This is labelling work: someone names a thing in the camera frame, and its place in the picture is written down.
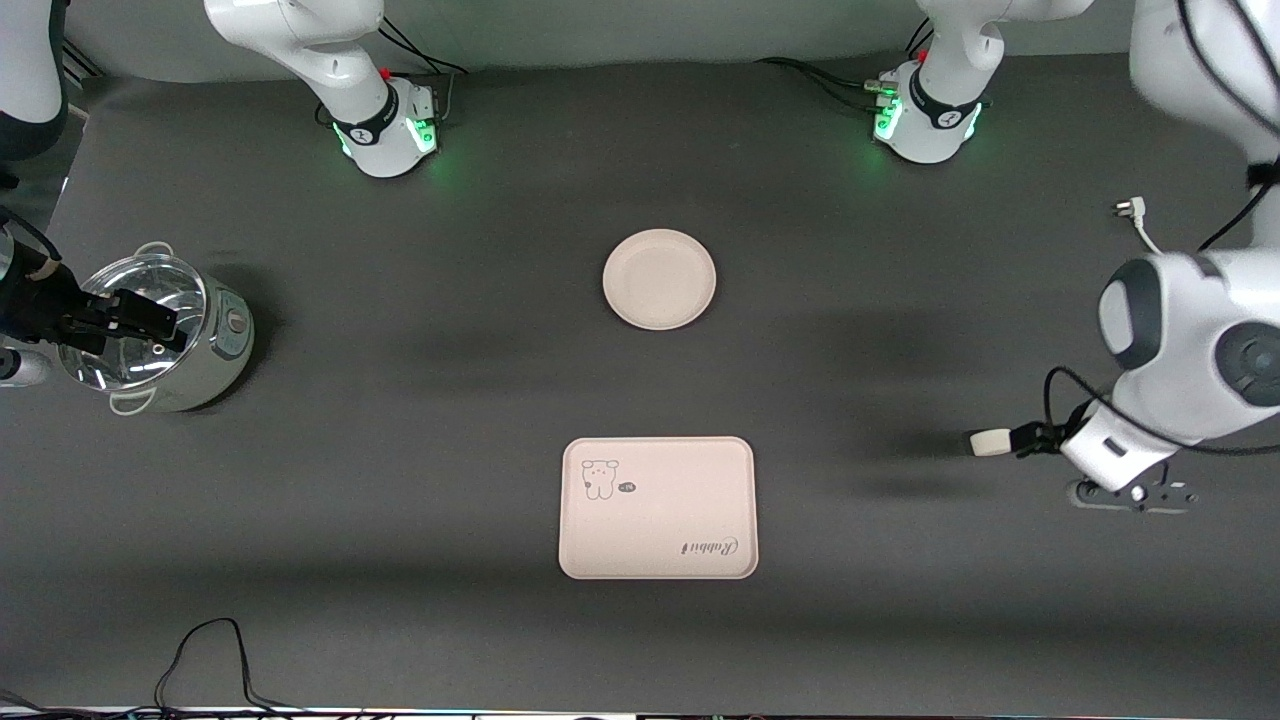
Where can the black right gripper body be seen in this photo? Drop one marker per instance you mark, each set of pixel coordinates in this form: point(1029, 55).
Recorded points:
point(38, 312)

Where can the glass pot lid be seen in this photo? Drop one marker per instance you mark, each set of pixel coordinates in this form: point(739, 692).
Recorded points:
point(120, 370)

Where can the round cream plate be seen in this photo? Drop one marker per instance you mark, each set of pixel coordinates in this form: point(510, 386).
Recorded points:
point(659, 279)

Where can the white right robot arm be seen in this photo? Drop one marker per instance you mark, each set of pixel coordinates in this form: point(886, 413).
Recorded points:
point(375, 125)

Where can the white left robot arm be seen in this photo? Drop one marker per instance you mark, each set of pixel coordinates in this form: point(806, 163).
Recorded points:
point(1200, 330)

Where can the silver electric cooking pot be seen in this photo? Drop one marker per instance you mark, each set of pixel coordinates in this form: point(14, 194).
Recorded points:
point(215, 365)

